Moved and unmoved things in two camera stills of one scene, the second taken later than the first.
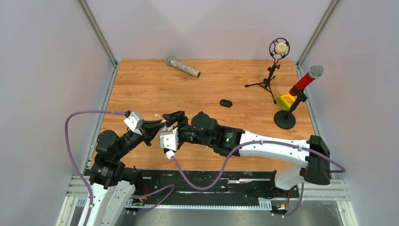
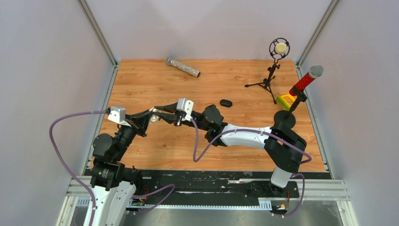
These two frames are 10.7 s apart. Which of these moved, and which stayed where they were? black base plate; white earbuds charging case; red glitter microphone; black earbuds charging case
Moved: white earbuds charging case
Stayed: black earbuds charging case; red glitter microphone; black base plate
